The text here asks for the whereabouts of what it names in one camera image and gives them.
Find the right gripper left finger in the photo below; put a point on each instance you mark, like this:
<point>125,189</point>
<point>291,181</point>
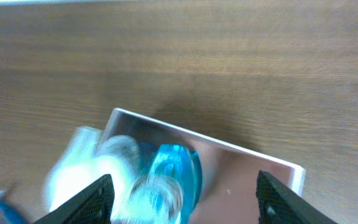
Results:
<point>92,205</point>

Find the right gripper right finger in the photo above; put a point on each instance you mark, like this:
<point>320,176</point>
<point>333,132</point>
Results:
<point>278,204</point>

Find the clear foam pump bottle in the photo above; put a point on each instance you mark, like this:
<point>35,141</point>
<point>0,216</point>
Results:
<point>86,159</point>

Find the blue mouthwash bottle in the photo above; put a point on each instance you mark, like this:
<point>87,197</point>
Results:
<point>170,190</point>

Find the blue white toothbrush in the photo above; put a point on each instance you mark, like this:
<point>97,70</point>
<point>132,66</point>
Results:
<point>9,213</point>

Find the pink open cardboard box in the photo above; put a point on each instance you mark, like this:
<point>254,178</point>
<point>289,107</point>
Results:
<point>229,171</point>

